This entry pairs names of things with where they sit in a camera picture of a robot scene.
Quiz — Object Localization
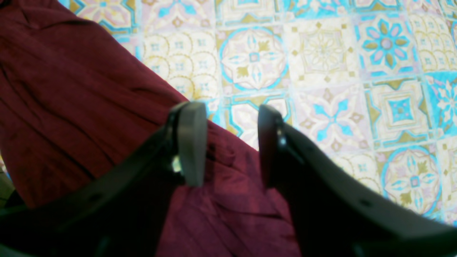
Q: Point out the dark red t-shirt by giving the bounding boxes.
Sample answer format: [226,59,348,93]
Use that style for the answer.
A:
[0,0,301,257]

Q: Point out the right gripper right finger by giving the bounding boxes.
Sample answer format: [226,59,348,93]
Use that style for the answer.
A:
[258,105,457,257]

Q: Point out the patterned tablecloth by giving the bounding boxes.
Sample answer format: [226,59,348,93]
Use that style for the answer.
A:
[61,0,457,226]

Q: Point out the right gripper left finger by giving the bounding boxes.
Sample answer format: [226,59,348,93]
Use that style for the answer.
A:
[1,102,207,257]

